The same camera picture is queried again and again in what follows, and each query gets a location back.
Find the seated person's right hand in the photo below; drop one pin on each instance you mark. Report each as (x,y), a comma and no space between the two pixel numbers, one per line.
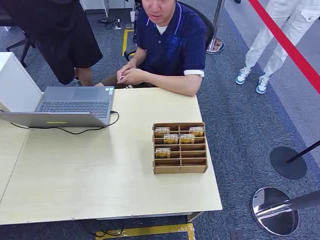
(126,68)

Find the seated person's left hand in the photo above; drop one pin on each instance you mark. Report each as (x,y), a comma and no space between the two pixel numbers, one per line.
(136,76)

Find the seated person's right forearm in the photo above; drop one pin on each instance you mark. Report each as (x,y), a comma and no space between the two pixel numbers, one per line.
(137,58)

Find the seated person's left forearm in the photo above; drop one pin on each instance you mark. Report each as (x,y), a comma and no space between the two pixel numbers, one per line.
(172,84)

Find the seated person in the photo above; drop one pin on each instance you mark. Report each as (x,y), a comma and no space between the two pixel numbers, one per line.
(175,43)

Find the gold hotel card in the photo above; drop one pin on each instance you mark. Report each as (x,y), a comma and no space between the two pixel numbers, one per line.
(197,131)
(162,153)
(162,132)
(170,138)
(187,138)

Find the wooden slotted card holder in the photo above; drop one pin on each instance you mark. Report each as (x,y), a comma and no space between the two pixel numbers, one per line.
(180,169)

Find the yellow floor tape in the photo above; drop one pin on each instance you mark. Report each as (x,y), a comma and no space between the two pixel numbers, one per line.
(149,230)
(124,43)

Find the black equipment stand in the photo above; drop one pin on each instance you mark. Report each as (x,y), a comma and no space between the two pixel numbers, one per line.
(136,20)

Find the grey laptop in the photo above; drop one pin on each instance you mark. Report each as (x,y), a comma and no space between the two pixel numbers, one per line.
(75,99)

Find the white furniture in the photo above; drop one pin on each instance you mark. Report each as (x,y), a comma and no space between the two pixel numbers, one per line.
(95,4)

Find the black office chair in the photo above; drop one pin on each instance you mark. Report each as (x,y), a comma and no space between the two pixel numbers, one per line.
(25,49)
(209,30)

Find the chrome stanchion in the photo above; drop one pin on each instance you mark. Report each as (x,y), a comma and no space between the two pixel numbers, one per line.
(275,215)
(215,44)

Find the white cabinet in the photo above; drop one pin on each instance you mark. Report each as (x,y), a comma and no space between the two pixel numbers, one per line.
(15,86)

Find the red barrier belt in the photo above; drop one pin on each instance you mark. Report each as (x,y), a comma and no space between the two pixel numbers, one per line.
(287,46)

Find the black stanchion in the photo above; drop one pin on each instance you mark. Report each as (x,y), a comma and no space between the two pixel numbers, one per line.
(287,165)

